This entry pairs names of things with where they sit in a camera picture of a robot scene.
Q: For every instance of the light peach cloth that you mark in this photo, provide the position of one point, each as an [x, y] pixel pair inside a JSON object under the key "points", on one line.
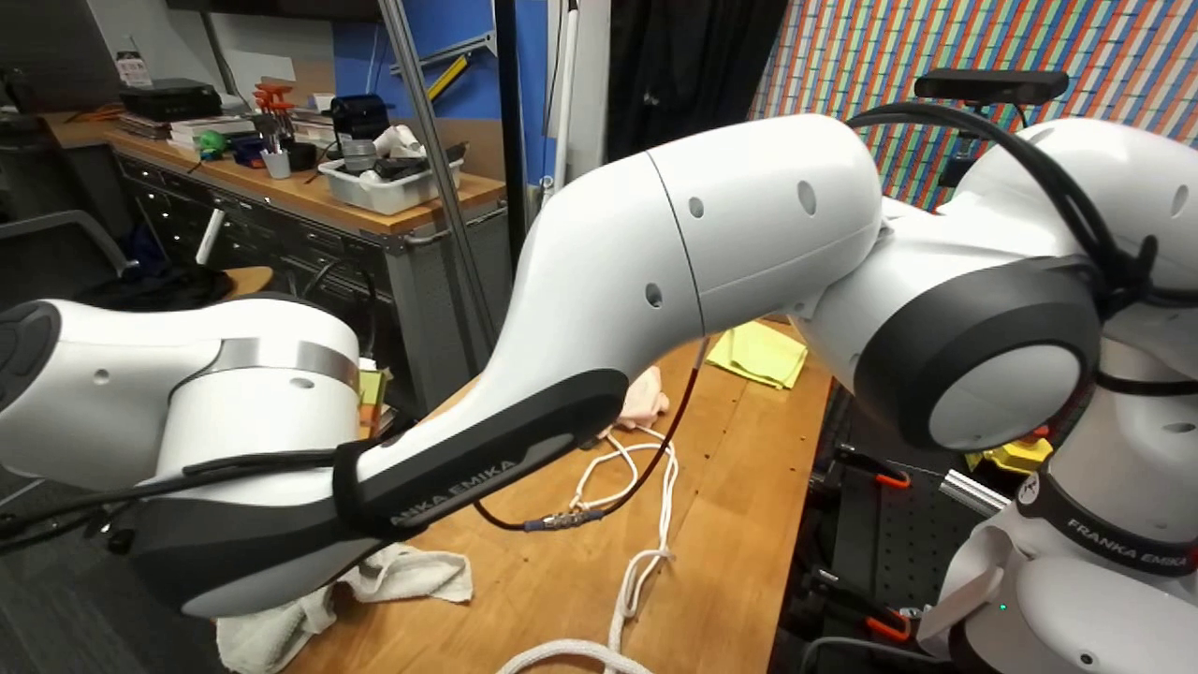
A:
{"points": [[645, 402]]}

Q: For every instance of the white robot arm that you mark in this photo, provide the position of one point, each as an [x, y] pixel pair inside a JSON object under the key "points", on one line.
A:
{"points": [[1053, 283]]}

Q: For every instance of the black camera stand pole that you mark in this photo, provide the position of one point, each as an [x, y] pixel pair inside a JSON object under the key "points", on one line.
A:
{"points": [[511, 123]]}

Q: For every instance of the yellow-green cloth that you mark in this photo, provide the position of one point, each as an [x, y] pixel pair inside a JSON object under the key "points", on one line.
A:
{"points": [[762, 354]]}

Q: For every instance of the white plastic bin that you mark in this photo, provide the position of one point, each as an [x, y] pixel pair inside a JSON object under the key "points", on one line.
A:
{"points": [[386, 190]]}

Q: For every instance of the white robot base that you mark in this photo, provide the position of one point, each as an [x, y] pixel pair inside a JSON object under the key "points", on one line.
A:
{"points": [[1091, 567]]}

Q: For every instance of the white towel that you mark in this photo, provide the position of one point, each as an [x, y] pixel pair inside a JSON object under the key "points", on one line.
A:
{"points": [[397, 573]]}

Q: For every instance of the grey workbench with wood top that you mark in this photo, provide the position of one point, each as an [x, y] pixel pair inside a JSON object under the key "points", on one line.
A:
{"points": [[432, 283]]}

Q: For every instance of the yellow red emergency stop button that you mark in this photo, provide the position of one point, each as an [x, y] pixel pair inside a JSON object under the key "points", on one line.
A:
{"points": [[1024, 454]]}

